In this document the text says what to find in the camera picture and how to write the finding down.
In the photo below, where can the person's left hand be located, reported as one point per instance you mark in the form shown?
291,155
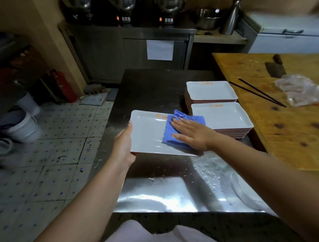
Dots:
122,149

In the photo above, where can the person's right hand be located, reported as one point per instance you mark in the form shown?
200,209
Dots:
197,135

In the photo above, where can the blue cloth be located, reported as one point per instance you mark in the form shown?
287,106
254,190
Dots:
169,134

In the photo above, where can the stack of white plates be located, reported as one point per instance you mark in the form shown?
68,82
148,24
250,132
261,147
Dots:
221,116
210,91

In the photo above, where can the steel work table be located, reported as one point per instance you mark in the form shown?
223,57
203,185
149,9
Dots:
149,84

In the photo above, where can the person's left forearm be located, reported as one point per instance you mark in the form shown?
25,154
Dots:
87,207

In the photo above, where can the person's right forearm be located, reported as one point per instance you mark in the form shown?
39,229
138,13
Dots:
274,179

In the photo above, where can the dark grey tile piece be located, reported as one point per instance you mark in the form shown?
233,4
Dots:
112,94

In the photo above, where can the loose light floor tile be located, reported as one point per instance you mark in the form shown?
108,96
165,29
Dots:
93,99

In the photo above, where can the grey brick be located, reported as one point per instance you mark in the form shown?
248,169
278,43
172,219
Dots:
94,88

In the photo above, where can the black chopstick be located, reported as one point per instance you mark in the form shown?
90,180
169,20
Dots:
261,92
254,93

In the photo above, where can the clear glass bowl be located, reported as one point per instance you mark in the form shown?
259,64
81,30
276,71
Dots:
244,192

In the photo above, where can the red fire extinguisher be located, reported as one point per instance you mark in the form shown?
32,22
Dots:
64,87

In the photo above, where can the white paper sheet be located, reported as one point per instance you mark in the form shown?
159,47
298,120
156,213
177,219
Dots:
160,49

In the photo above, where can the stainless steel cabinet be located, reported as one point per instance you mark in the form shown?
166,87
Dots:
99,54

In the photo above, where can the wooden table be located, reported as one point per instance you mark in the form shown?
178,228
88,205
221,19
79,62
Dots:
294,149

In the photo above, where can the beige side counter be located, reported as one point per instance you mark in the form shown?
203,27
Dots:
216,38

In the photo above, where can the white plastic bucket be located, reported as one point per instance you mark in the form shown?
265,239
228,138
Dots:
30,104
22,129

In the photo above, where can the crumpled clear plastic bag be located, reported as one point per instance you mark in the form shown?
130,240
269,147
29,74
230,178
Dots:
296,89

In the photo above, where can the steel basin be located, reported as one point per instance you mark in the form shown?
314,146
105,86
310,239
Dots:
205,21

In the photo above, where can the black induction cooker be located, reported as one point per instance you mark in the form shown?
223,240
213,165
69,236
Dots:
79,18
166,19
123,18

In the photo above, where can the steel jug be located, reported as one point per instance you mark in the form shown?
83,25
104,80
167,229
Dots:
230,20

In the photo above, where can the white chest freezer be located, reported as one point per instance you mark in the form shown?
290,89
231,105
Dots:
281,42

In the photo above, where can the dark storage rack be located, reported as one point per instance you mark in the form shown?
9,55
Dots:
22,62

